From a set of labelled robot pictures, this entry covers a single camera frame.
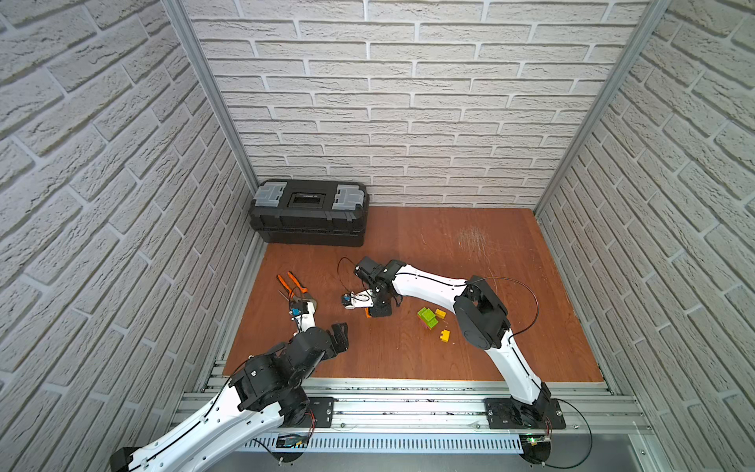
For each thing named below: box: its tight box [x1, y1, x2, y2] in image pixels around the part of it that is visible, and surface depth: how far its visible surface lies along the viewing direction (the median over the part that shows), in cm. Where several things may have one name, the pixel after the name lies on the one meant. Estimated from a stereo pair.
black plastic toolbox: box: [249, 178, 371, 247], surface depth 101 cm
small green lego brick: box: [416, 306, 436, 324], surface depth 88 cm
